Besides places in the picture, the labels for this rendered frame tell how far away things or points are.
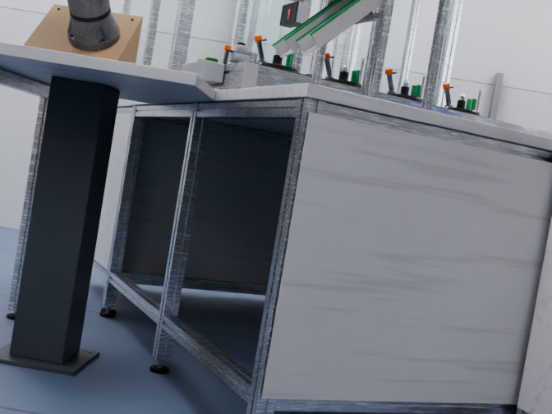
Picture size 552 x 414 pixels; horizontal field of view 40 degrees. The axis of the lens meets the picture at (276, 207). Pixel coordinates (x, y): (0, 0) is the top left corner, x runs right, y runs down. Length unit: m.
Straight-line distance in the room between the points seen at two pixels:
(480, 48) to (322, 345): 3.74
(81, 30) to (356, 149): 0.95
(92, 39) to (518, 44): 3.53
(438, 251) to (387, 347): 0.26
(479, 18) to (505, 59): 0.32
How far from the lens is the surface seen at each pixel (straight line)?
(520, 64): 5.29
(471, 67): 5.22
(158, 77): 1.84
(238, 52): 2.74
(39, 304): 2.33
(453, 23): 3.57
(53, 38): 2.38
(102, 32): 2.30
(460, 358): 1.97
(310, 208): 1.66
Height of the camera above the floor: 0.66
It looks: 2 degrees down
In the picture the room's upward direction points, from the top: 9 degrees clockwise
